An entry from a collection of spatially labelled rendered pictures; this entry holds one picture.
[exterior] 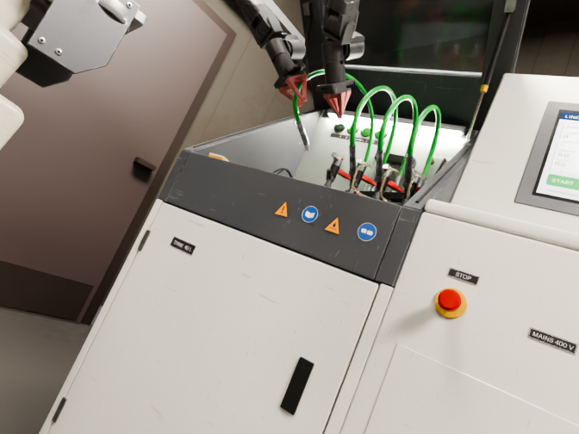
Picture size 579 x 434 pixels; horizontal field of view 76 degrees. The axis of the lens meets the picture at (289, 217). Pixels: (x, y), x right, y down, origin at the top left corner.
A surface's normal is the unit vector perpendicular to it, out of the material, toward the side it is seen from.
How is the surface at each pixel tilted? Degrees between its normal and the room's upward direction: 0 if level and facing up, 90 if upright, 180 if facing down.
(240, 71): 90
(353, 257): 90
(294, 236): 90
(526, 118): 76
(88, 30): 90
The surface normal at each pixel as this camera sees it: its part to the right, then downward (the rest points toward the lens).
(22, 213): 0.67, 0.17
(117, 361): -0.42, -0.33
